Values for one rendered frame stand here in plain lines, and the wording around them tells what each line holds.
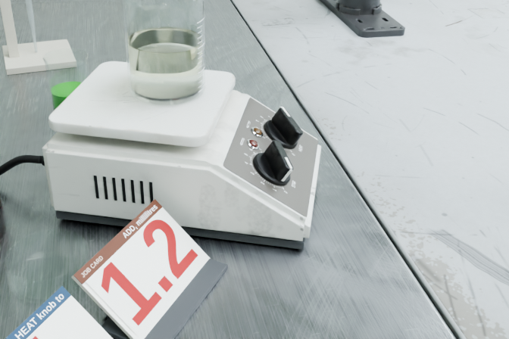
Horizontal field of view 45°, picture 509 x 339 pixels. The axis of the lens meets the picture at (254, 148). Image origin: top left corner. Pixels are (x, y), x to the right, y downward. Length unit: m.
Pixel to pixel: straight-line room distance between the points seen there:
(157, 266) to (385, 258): 0.17
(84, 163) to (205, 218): 0.10
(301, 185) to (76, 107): 0.18
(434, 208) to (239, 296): 0.19
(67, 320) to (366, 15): 0.70
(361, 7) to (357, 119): 0.33
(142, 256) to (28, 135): 0.26
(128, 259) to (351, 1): 0.64
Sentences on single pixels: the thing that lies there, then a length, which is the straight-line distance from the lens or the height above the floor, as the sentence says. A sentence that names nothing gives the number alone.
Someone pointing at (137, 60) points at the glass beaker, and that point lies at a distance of 0.47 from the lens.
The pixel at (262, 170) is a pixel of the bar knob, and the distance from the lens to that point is 0.46.
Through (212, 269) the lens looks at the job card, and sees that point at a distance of 0.45.
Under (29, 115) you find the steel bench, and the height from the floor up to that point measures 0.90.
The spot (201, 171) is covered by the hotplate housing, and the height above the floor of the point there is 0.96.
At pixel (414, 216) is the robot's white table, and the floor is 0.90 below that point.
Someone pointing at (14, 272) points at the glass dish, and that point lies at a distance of 0.47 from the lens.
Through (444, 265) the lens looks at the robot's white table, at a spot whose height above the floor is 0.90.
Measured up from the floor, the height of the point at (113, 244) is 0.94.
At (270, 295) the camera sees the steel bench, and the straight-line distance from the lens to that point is 0.43.
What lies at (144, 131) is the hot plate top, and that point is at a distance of 0.44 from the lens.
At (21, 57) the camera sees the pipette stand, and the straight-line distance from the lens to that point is 0.81.
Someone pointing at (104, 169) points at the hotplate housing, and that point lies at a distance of 0.46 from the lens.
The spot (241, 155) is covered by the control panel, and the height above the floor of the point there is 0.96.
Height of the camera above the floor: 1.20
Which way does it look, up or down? 30 degrees down
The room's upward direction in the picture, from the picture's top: 2 degrees clockwise
